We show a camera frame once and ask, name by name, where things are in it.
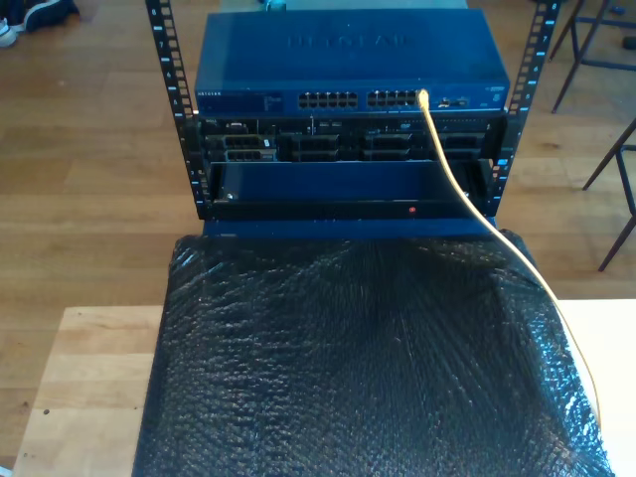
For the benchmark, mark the brown metal stool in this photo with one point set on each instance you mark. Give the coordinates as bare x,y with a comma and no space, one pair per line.
606,156

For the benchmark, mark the dark sneaker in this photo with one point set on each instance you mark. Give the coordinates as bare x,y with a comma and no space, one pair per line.
49,12

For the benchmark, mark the black rack server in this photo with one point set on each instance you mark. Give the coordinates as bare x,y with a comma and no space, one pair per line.
348,144

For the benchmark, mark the blue network switch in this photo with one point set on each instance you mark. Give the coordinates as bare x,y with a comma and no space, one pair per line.
298,49

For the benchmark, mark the blue metal chair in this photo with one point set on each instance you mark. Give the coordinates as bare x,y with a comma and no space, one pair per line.
603,62

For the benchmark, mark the white sneaker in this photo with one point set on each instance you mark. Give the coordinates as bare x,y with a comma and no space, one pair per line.
6,32

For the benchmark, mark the black perforated rack post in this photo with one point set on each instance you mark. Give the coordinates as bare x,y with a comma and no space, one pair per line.
534,54
169,64

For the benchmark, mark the black woven mat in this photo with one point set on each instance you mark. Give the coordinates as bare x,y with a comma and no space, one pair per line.
323,372

